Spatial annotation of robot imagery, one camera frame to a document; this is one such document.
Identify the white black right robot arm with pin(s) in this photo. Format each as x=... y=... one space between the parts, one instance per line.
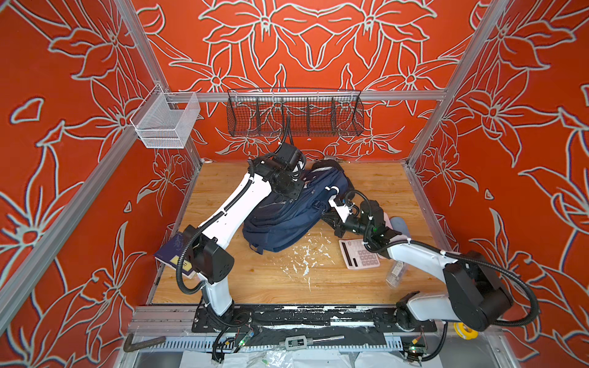
x=475 y=294

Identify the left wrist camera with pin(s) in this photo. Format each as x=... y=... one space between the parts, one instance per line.
x=289 y=156

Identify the grey blue glasses case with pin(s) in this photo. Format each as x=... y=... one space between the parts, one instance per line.
x=398 y=224

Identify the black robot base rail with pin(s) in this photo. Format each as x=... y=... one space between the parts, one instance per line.
x=380 y=317

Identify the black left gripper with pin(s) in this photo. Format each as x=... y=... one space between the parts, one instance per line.
x=294 y=192

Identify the black wire wall basket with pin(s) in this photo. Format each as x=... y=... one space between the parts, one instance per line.
x=294 y=111

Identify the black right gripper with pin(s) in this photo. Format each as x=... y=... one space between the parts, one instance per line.
x=340 y=226

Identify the pink white calculator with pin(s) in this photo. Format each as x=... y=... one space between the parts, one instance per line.
x=355 y=255

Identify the yellow tape roll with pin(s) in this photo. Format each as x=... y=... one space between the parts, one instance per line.
x=464 y=331

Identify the white wire mesh basket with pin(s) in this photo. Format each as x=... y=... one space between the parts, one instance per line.
x=164 y=120

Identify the purple notebook yellow label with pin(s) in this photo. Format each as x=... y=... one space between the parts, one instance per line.
x=168 y=254

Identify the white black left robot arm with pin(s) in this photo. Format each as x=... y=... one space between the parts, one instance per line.
x=204 y=263

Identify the navy blue student backpack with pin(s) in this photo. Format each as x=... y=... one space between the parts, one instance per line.
x=278 y=222

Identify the brown bent metal bar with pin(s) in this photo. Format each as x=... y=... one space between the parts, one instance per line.
x=130 y=345

